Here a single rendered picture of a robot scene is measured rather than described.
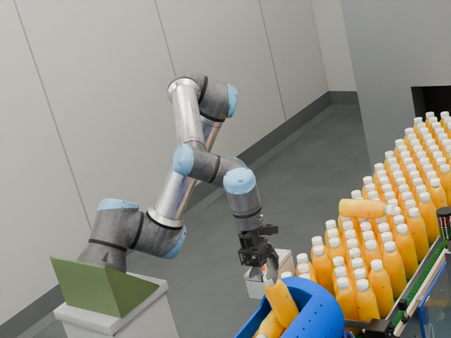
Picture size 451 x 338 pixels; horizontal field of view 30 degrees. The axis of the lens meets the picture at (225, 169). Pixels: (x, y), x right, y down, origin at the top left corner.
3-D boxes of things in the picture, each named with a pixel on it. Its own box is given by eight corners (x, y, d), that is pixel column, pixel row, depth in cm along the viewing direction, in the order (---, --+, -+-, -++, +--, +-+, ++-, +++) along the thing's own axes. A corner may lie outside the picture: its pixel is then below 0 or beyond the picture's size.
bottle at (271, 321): (302, 308, 279) (276, 342, 266) (290, 318, 284) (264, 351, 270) (287, 294, 280) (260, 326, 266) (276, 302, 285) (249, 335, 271)
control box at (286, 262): (249, 298, 316) (243, 274, 312) (274, 269, 331) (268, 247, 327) (272, 300, 310) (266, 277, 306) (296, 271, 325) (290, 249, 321)
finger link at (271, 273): (267, 292, 254) (256, 265, 251) (276, 281, 258) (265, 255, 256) (275, 291, 252) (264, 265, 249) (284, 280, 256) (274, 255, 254)
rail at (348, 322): (280, 318, 308) (278, 311, 307) (281, 316, 308) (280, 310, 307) (382, 331, 285) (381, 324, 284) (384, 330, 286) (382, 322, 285)
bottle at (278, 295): (276, 324, 271) (256, 286, 260) (286, 308, 274) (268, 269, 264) (293, 330, 266) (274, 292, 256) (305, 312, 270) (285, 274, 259)
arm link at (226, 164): (217, 149, 258) (223, 163, 247) (250, 160, 262) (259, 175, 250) (205, 176, 261) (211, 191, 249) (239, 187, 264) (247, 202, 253)
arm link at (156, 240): (129, 237, 334) (201, 68, 308) (170, 249, 339) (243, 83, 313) (131, 257, 320) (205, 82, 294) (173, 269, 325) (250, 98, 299)
